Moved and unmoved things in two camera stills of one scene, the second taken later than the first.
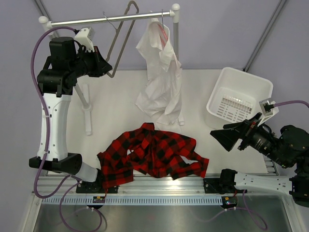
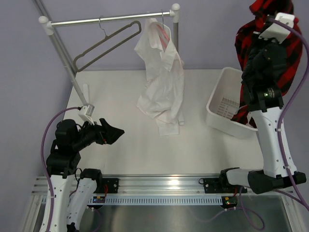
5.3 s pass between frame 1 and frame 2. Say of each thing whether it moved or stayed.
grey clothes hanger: moved
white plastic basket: stayed
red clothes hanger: stayed
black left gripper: moved
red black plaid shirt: moved
